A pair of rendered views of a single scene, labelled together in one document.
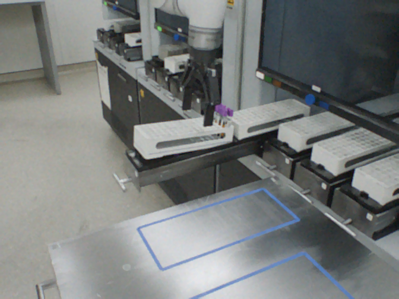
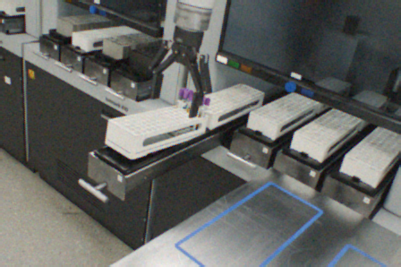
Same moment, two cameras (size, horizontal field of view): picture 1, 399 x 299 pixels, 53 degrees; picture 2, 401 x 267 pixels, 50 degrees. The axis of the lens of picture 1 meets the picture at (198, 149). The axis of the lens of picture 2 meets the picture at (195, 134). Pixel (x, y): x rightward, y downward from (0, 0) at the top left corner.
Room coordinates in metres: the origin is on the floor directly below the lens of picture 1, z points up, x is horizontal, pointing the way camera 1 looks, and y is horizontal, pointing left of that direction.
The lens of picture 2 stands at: (0.15, 0.41, 1.38)
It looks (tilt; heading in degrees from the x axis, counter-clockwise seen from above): 27 degrees down; 334
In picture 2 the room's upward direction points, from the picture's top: 10 degrees clockwise
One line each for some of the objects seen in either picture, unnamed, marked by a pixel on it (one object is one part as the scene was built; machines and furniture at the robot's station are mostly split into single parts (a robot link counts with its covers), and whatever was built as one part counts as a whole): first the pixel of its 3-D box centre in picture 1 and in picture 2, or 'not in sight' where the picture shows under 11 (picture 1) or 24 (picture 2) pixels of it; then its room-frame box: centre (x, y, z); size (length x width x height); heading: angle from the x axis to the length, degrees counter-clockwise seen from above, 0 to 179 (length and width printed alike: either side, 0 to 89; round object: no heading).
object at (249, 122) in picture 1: (267, 119); (226, 106); (1.25, -0.24, 0.83); 0.30 x 0.10 x 0.06; 119
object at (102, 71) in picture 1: (102, 84); not in sight; (2.74, 0.69, 0.43); 0.27 x 0.02 x 0.36; 29
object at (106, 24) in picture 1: (124, 24); not in sight; (2.81, 0.50, 0.83); 0.30 x 0.10 x 0.06; 119
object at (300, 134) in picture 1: (323, 129); (284, 116); (1.17, -0.41, 0.83); 0.30 x 0.10 x 0.06; 119
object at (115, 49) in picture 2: not in sight; (114, 49); (1.74, 0.02, 0.85); 0.12 x 0.02 x 0.06; 30
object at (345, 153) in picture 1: (360, 149); (328, 134); (1.04, -0.48, 0.83); 0.30 x 0.10 x 0.06; 119
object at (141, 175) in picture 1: (222, 145); (189, 136); (1.16, -0.08, 0.78); 0.73 x 0.14 x 0.09; 119
